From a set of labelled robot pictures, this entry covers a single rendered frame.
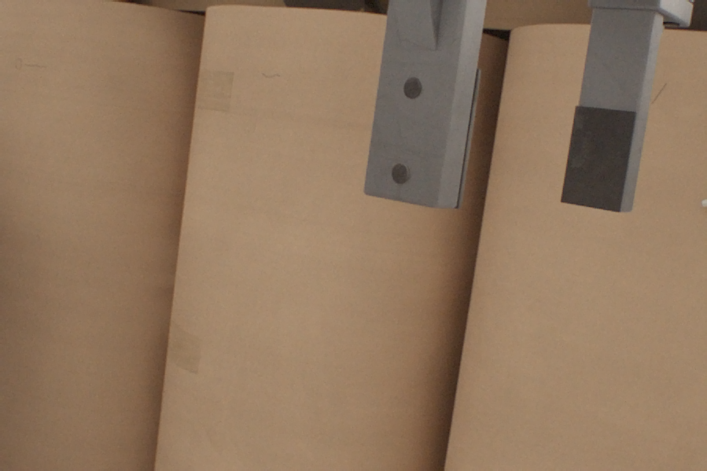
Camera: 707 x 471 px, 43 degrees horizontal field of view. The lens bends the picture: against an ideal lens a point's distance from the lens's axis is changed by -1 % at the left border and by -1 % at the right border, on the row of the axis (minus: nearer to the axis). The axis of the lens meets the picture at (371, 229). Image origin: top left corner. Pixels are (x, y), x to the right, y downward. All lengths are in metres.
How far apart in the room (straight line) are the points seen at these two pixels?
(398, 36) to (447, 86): 0.02
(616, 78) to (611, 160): 0.03
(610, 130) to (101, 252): 1.02
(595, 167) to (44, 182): 1.07
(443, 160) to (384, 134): 0.02
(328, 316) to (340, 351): 0.04
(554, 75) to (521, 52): 0.06
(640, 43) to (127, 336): 1.06
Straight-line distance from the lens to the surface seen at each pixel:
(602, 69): 0.38
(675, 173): 0.85
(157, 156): 1.29
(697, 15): 0.92
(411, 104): 0.25
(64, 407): 1.38
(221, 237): 1.11
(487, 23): 1.08
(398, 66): 0.26
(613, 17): 0.38
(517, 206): 0.91
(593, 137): 0.37
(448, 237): 1.04
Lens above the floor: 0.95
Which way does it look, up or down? 6 degrees down
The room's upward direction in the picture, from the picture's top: 8 degrees clockwise
